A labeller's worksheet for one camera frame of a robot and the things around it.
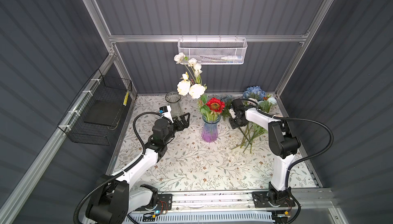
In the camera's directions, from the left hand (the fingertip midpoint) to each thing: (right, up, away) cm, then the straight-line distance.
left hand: (184, 115), depth 81 cm
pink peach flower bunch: (+39, -12, +16) cm, 44 cm away
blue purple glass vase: (+15, -12, +16) cm, 24 cm away
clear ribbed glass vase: (-8, +10, +14) cm, 19 cm away
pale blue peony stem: (+53, +6, +24) cm, 59 cm away
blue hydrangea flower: (+48, +16, +27) cm, 58 cm away
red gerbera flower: (+16, +4, -5) cm, 18 cm away
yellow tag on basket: (-32, +10, +2) cm, 34 cm away
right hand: (+33, -7, +20) cm, 39 cm away
